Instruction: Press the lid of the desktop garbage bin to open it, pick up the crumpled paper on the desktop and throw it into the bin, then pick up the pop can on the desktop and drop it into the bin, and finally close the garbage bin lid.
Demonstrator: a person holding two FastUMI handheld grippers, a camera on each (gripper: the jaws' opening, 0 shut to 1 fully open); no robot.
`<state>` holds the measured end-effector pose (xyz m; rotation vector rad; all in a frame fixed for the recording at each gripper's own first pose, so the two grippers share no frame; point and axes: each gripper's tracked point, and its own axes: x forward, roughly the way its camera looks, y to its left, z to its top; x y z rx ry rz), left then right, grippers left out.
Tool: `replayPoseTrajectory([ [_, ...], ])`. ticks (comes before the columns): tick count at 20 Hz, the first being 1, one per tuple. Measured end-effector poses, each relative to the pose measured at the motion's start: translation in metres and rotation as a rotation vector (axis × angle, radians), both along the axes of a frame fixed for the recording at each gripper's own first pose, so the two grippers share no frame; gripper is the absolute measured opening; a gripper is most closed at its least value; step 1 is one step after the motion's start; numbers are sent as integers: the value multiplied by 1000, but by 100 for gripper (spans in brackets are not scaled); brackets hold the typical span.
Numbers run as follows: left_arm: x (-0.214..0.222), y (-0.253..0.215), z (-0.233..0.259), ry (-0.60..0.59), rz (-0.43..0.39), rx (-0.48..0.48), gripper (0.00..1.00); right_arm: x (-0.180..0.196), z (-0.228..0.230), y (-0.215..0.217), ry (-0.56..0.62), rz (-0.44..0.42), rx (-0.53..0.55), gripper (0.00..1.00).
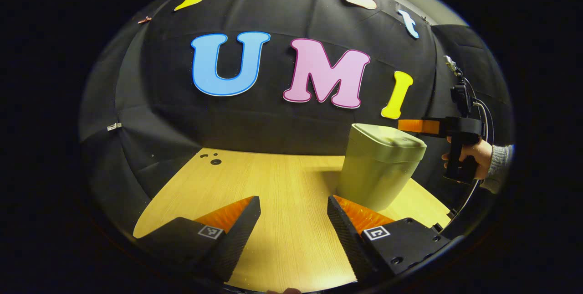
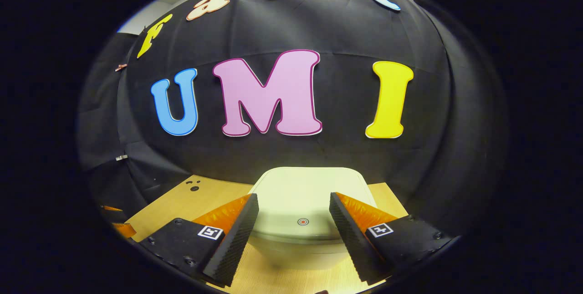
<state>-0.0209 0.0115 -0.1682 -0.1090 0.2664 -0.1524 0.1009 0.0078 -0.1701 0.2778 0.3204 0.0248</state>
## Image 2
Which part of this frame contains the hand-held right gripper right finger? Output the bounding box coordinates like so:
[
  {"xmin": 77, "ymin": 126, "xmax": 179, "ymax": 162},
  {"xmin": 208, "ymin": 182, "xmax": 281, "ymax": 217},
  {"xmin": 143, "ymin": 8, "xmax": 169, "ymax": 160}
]
[{"xmin": 328, "ymin": 191, "xmax": 457, "ymax": 286}]

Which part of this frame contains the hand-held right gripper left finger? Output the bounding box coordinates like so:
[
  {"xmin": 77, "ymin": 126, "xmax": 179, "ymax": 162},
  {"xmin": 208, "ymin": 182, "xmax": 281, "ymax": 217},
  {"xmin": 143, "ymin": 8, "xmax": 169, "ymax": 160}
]
[{"xmin": 139, "ymin": 193, "xmax": 260, "ymax": 288}]

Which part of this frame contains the pale green desktop garbage bin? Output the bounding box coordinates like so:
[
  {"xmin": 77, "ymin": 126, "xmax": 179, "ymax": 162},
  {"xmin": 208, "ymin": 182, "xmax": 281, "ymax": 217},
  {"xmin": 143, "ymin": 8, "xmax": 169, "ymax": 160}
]
[{"xmin": 248, "ymin": 166, "xmax": 378, "ymax": 269}]

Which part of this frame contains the black backdrop cloth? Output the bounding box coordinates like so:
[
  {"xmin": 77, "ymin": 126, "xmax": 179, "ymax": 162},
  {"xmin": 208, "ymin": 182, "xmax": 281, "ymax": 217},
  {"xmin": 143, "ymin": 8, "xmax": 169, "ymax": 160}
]
[{"xmin": 77, "ymin": 0, "xmax": 508, "ymax": 240}]

